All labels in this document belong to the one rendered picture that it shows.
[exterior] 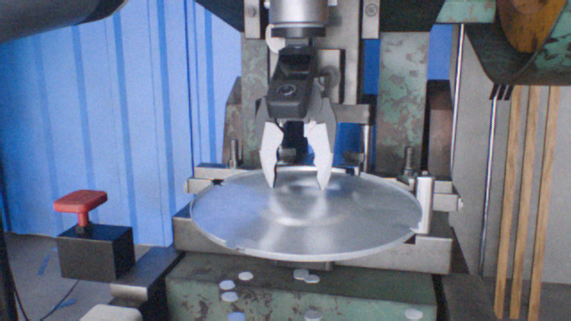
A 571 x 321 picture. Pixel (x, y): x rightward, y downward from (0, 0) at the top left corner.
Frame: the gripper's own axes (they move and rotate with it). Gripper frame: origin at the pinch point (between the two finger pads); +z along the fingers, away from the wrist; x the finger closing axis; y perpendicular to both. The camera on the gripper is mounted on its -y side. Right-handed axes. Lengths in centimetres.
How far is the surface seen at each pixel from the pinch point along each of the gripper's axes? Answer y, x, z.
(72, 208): -3.3, 32.2, 4.6
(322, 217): -7.8, -4.6, 1.7
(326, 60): 11.8, -2.6, -15.5
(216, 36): 135, 59, -21
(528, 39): 22.3, -33.0, -18.3
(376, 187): 5.3, -10.5, 1.9
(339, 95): 11.9, -4.5, -10.2
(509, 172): 111, -56, 27
